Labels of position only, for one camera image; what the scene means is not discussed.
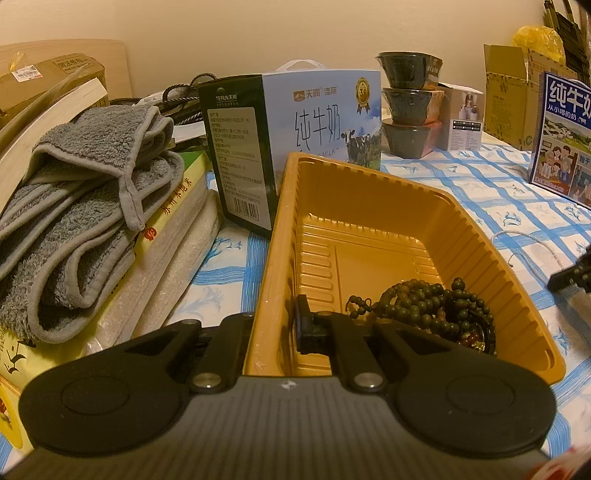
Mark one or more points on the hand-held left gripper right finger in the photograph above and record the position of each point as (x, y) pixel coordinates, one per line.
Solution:
(304, 327)

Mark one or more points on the blue illustrated milk box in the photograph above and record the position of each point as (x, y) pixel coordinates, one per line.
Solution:
(563, 138)

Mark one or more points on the yellow plastic bag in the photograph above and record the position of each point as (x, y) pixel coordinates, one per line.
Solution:
(538, 41)

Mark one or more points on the white cow print milk carton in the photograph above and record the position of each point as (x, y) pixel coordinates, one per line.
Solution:
(314, 124)

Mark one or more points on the dark slatted rack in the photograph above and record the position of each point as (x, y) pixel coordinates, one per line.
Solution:
(565, 37)

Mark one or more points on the clear vacuum rice pack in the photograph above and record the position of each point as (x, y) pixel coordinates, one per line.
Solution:
(175, 277)

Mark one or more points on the small white product box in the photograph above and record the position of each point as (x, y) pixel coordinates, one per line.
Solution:
(464, 127)

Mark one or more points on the thick paperback book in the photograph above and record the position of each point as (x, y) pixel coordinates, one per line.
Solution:
(41, 124)

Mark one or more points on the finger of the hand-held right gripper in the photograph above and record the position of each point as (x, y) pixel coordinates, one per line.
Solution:
(570, 277)

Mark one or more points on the black wrist watch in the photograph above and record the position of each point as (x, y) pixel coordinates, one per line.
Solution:
(482, 337)

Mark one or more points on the rice pack yellow green label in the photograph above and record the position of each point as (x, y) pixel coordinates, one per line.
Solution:
(180, 198)

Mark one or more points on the taped cardboard box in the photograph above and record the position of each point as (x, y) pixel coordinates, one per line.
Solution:
(55, 74)

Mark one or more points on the yellow printed packet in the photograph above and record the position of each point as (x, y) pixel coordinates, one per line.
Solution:
(23, 369)

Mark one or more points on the yellow plastic tray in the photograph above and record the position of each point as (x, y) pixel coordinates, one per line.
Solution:
(364, 230)

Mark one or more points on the grey folded towel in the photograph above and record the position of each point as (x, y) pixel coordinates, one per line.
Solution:
(74, 221)

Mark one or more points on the open cardboard box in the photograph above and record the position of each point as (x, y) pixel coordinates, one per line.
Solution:
(503, 97)

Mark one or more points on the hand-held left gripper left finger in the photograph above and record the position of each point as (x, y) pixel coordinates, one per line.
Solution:
(235, 332)

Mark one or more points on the blue checked tablecloth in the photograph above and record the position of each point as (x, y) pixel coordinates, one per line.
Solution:
(498, 194)

